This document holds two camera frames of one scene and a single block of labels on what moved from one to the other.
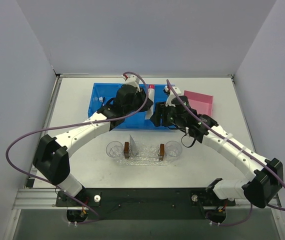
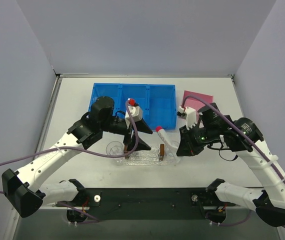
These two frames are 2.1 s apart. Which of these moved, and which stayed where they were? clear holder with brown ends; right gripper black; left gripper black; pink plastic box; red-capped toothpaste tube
Moved: left gripper black; red-capped toothpaste tube; right gripper black
Stayed: clear holder with brown ends; pink plastic box
